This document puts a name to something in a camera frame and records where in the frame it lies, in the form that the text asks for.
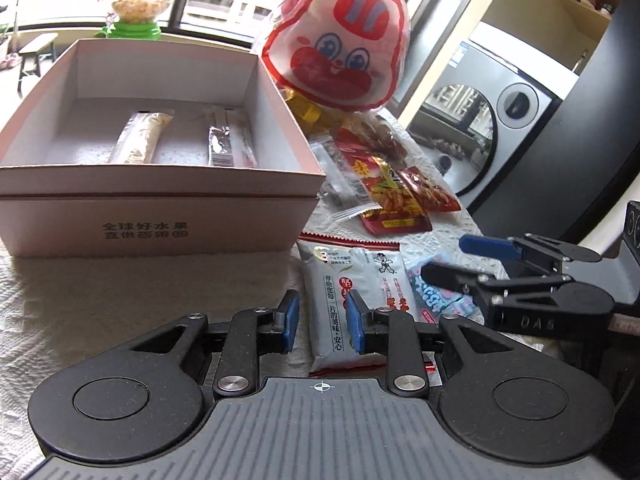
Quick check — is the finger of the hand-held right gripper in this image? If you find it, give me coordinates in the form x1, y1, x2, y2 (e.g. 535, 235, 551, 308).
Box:
458, 232, 604, 278
420, 263, 577, 335

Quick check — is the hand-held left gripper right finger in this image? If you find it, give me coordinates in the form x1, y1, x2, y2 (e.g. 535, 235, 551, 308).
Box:
346, 288, 524, 397

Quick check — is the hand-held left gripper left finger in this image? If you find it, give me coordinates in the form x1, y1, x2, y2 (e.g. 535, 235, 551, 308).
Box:
117, 289, 301, 397

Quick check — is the blue pink candy packet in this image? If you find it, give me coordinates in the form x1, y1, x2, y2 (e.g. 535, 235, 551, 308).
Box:
404, 254, 477, 324

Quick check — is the white grey cracker packet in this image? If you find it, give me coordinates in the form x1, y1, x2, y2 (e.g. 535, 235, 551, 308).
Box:
297, 232, 437, 379

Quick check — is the pink cardboard box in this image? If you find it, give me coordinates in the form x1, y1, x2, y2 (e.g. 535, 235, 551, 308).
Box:
0, 37, 327, 260

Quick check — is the bag of brown snacks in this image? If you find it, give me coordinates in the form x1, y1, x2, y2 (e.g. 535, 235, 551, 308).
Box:
334, 111, 407, 162

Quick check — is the small red snack packet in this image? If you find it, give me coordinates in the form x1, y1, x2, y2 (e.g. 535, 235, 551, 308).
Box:
397, 165, 461, 213

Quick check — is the red yellow snack packet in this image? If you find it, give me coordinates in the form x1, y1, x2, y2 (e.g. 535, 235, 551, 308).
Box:
349, 154, 434, 234

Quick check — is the clear wrapped snack packet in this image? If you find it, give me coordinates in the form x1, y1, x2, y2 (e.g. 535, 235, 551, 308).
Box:
308, 135, 382, 222

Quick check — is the white washing machine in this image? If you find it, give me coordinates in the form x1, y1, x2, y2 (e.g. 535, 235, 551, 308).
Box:
406, 20, 577, 197

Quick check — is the silver snack bar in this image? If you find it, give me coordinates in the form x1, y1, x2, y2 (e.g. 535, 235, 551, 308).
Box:
206, 107, 259, 169

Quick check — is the beige snack bar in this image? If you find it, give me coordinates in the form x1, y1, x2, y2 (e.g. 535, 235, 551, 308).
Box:
107, 112, 174, 165

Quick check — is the rabbit face snack bag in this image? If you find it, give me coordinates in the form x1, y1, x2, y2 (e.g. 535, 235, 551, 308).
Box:
262, 0, 414, 112

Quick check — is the green candy dispenser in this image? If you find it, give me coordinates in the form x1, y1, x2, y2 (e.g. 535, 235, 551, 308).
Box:
95, 0, 174, 42

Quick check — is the wooden bench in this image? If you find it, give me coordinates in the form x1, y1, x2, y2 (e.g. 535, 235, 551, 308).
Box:
17, 32, 60, 92

